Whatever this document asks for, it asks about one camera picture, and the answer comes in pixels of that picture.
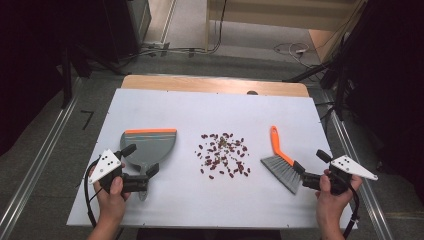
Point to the wooden table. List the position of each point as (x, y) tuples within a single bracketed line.
[(200, 84)]

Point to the dark round table grommet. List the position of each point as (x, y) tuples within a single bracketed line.
[(252, 92)]

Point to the person's left hand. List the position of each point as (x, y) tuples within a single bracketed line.
[(110, 203)]

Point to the red beans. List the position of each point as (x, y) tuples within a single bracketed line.
[(222, 154)]

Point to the grey dustpan with orange edge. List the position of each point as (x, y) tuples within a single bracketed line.
[(153, 146)]

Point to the metal floor rail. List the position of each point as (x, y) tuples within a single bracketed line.
[(40, 156), (370, 200)]

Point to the black metal stand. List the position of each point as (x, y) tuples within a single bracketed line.
[(67, 80)]

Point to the black tripod stand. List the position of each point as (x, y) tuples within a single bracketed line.
[(340, 66)]

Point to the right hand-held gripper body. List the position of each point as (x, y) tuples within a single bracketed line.
[(350, 166)]

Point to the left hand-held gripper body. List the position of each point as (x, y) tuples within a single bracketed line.
[(106, 165)]

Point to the person's right hand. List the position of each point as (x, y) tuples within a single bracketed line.
[(330, 206)]

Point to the dark cabinet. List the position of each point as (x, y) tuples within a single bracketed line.
[(130, 26)]

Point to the light wooden furniture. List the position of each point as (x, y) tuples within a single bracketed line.
[(283, 15)]

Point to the white table board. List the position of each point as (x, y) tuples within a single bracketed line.
[(200, 110)]

